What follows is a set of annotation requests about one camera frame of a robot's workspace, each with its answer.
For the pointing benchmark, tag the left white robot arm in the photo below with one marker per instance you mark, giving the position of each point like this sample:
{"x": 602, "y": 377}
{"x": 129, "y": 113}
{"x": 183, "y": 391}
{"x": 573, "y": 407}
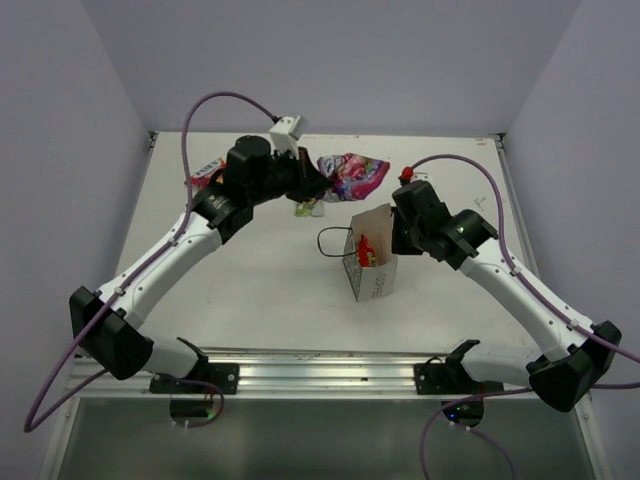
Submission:
{"x": 106, "y": 322}

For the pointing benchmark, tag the red cable connector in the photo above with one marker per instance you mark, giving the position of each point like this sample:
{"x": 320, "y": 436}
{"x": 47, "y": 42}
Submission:
{"x": 407, "y": 174}

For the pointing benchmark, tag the purple Fox's candy bag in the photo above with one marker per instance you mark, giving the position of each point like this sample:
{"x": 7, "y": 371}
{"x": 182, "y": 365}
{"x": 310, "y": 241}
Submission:
{"x": 354, "y": 177}

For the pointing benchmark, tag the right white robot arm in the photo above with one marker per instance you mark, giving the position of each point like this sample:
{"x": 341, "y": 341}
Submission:
{"x": 571, "y": 352}

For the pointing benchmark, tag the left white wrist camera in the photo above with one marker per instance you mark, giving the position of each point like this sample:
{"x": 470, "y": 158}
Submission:
{"x": 286, "y": 132}

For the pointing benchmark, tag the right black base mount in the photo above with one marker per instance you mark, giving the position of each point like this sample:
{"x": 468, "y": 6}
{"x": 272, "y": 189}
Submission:
{"x": 435, "y": 377}

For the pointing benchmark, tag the white coffee paper bag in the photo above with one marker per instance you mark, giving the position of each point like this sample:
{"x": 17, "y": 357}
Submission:
{"x": 367, "y": 283}

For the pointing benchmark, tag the aluminium mounting rail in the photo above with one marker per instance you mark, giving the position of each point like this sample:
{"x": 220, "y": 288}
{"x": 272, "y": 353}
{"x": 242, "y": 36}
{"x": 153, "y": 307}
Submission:
{"x": 274, "y": 374}

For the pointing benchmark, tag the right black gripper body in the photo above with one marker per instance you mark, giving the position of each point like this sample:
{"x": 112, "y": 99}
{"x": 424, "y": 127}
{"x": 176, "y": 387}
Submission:
{"x": 406, "y": 237}

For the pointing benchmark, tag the red snack packet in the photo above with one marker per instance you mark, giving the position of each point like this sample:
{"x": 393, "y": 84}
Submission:
{"x": 366, "y": 253}

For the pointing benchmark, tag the orange Fox's candy bag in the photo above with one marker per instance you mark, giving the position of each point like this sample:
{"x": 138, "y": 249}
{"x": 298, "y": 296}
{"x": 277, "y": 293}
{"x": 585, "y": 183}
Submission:
{"x": 201, "y": 178}

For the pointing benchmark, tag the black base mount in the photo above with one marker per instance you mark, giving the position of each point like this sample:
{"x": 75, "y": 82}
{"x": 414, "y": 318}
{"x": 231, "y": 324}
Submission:
{"x": 435, "y": 377}
{"x": 205, "y": 378}

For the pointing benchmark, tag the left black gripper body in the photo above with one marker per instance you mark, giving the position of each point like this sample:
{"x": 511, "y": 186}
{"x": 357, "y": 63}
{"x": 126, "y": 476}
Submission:
{"x": 282, "y": 177}

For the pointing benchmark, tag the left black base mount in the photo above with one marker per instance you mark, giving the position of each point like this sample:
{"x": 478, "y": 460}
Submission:
{"x": 205, "y": 378}

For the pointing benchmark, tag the green snack packet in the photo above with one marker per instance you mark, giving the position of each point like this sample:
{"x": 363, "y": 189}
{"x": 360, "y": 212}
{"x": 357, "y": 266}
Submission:
{"x": 313, "y": 208}

